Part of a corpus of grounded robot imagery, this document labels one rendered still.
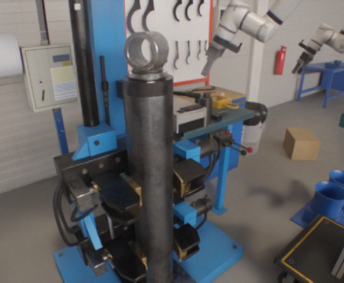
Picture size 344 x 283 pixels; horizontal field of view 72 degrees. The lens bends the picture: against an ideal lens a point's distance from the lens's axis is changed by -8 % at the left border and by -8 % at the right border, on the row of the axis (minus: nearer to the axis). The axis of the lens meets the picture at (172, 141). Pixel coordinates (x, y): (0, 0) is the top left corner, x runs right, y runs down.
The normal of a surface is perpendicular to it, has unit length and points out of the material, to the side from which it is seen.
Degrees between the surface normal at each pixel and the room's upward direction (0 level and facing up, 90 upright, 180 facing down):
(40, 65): 90
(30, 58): 90
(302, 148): 90
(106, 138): 90
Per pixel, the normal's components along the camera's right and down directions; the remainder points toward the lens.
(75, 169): 0.61, 0.34
